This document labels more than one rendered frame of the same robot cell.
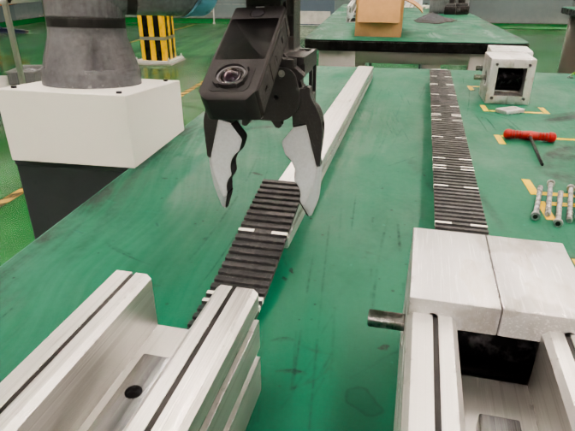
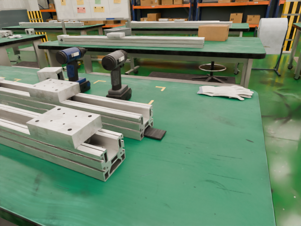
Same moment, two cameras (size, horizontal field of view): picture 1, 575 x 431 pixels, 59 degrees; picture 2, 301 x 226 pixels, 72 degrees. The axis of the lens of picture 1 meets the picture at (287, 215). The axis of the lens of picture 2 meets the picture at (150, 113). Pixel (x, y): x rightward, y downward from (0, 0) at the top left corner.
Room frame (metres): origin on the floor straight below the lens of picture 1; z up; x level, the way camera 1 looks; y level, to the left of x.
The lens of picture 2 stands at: (-0.69, 0.65, 1.17)
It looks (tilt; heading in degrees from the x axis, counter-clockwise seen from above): 28 degrees down; 283
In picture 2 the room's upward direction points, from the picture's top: 2 degrees counter-clockwise
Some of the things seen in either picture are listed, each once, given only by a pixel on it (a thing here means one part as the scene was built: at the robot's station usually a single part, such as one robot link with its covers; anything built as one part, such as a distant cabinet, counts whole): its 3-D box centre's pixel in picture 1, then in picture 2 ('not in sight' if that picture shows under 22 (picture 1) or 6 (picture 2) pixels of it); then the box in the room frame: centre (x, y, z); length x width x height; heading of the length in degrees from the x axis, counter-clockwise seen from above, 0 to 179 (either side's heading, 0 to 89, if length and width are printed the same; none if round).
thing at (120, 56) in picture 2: not in sight; (119, 76); (-0.37, -0.20, 0.89); 0.20 x 0.08 x 0.22; 85
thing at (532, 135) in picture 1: (535, 148); not in sight; (0.77, -0.39, 0.79); 0.16 x 0.08 x 0.02; 163
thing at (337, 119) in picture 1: (339, 116); not in sight; (0.93, -0.10, 0.79); 0.96 x 0.04 x 0.03; 166
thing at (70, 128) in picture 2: not in sight; (66, 129); (-0.36, 0.22, 0.87); 0.16 x 0.11 x 0.07; 166
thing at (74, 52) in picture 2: not in sight; (78, 69); (-0.12, -0.28, 0.89); 0.20 x 0.08 x 0.22; 80
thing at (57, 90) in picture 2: not in sight; (55, 93); (-0.16, -0.02, 0.87); 0.16 x 0.11 x 0.07; 166
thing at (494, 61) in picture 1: (500, 77); not in sight; (1.15, -0.47, 0.83); 0.11 x 0.10 x 0.10; 78
